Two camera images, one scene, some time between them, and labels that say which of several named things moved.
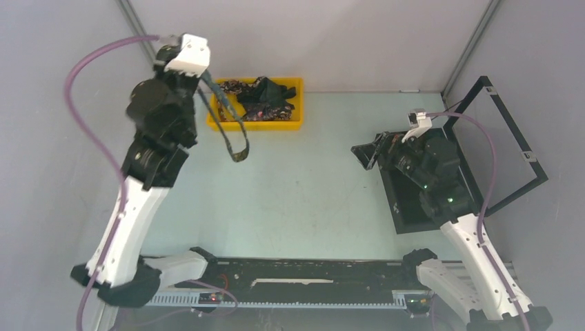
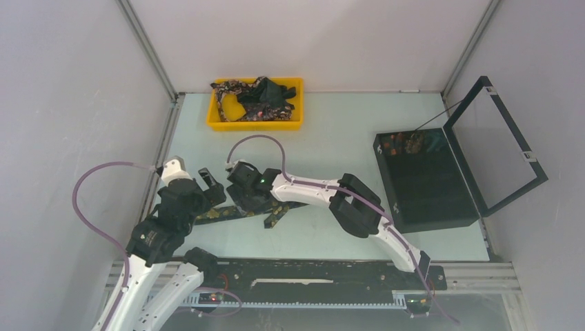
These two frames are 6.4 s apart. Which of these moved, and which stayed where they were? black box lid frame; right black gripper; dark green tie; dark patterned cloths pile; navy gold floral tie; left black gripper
Moved: right black gripper; left black gripper; navy gold floral tie
Stayed: dark green tie; black box lid frame; dark patterned cloths pile
